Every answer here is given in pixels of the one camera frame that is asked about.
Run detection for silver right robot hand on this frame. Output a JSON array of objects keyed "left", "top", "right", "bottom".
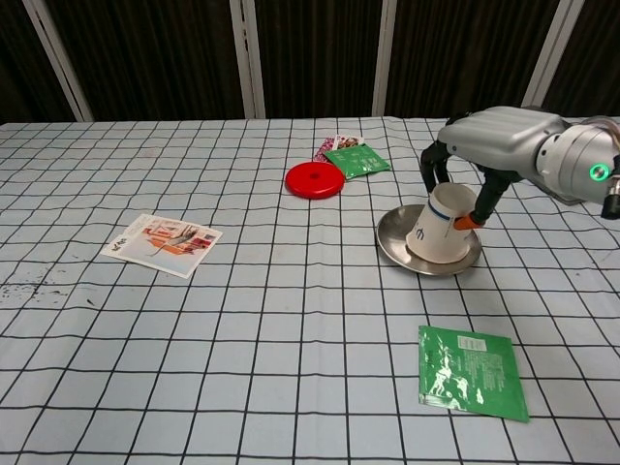
[{"left": 418, "top": 106, "right": 566, "bottom": 231}]

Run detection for white paper cup blue band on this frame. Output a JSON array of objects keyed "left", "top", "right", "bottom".
[{"left": 405, "top": 185, "right": 479, "bottom": 265}]

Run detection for silver metal plate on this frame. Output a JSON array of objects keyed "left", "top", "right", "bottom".
[{"left": 375, "top": 203, "right": 483, "bottom": 277}]

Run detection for green foil sachet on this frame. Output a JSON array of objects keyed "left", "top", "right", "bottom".
[
  {"left": 323, "top": 143, "right": 392, "bottom": 181},
  {"left": 417, "top": 325, "right": 531, "bottom": 423}
]

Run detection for queen face playing card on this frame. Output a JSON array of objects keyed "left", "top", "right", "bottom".
[{"left": 332, "top": 134, "right": 367, "bottom": 151}]

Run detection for pink white packet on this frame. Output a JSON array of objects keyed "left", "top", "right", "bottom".
[{"left": 313, "top": 138, "right": 338, "bottom": 164}]

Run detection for red round plastic disc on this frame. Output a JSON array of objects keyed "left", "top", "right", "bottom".
[{"left": 284, "top": 161, "right": 347, "bottom": 201}]

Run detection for light blue checked tablecloth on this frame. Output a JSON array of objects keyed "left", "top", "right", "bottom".
[{"left": 0, "top": 115, "right": 620, "bottom": 465}]

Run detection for illustrated postcard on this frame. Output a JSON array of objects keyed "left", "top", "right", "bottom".
[{"left": 100, "top": 213, "right": 224, "bottom": 280}]

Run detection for white partition frame post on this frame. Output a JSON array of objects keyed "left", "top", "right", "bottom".
[
  {"left": 372, "top": 0, "right": 398, "bottom": 117},
  {"left": 521, "top": 0, "right": 574, "bottom": 108},
  {"left": 22, "top": 0, "right": 94, "bottom": 122},
  {"left": 229, "top": 0, "right": 266, "bottom": 120}
]

